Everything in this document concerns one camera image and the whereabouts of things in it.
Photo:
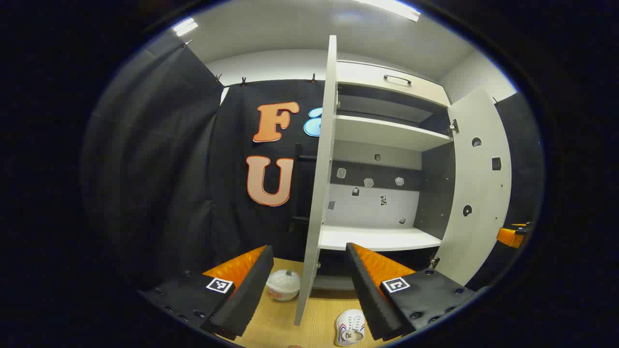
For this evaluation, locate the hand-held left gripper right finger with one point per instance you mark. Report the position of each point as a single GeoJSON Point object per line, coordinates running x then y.
{"type": "Point", "coordinates": [367, 295]}

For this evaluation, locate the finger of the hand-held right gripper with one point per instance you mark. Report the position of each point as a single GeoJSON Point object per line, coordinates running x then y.
{"type": "Point", "coordinates": [510, 237]}

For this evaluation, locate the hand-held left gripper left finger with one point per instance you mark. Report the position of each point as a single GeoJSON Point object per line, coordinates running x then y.
{"type": "Point", "coordinates": [246, 295]}

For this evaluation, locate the white shoe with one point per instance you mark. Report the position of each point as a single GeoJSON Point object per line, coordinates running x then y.
{"type": "Point", "coordinates": [349, 324]}

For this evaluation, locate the grey cabinet door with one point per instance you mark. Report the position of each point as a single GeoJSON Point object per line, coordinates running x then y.
{"type": "Point", "coordinates": [478, 193]}
{"type": "Point", "coordinates": [321, 169]}

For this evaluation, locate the grey shoe cabinet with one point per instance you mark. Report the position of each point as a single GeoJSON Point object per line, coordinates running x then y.
{"type": "Point", "coordinates": [377, 237]}

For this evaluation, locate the white round container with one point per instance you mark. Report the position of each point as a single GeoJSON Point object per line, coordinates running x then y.
{"type": "Point", "coordinates": [283, 290]}

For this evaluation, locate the black backdrop cloth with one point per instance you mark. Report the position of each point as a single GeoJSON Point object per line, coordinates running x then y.
{"type": "Point", "coordinates": [169, 169]}

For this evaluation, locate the ceiling light panel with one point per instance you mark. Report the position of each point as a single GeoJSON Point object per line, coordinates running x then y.
{"type": "Point", "coordinates": [391, 8]}
{"type": "Point", "coordinates": [185, 26]}

